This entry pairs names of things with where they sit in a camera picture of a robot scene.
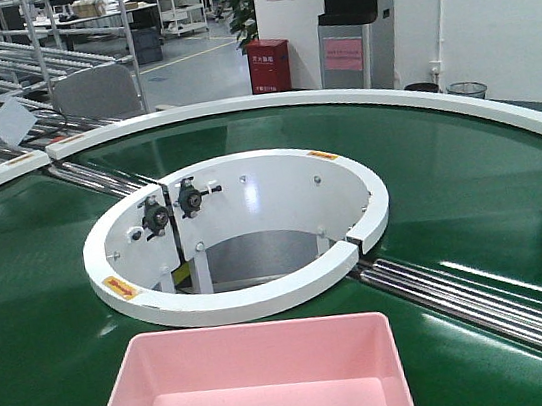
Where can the pink plastic bin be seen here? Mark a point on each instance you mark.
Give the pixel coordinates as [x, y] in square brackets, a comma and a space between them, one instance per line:
[346, 360]

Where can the white shelf cart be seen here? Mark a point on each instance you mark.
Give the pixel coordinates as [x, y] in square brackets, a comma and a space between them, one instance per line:
[179, 17]

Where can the red fire extinguisher cabinet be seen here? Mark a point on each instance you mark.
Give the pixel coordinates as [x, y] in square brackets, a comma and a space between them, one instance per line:
[269, 65]

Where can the green potted plant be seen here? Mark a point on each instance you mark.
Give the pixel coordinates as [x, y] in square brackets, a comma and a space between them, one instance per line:
[243, 22]

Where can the green curved conveyor belt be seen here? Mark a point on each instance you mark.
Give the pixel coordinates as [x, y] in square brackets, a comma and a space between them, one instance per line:
[466, 199]

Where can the black and silver kiosk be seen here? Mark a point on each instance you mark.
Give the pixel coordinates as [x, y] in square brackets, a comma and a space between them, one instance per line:
[345, 34]

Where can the grey control box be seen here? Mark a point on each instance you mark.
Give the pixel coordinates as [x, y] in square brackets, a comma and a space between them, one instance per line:
[15, 121]

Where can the steel conveyor transition rollers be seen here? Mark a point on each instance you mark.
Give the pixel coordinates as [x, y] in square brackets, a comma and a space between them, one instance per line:
[513, 316]

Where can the steel roller conveyor rack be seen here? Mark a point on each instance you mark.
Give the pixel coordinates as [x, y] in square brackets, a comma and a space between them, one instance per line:
[37, 39]

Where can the wire mesh waste basket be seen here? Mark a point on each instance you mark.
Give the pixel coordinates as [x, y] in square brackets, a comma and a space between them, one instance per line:
[468, 89]

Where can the white outer conveyor guard rail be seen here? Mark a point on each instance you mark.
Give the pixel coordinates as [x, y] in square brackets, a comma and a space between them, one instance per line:
[519, 117]

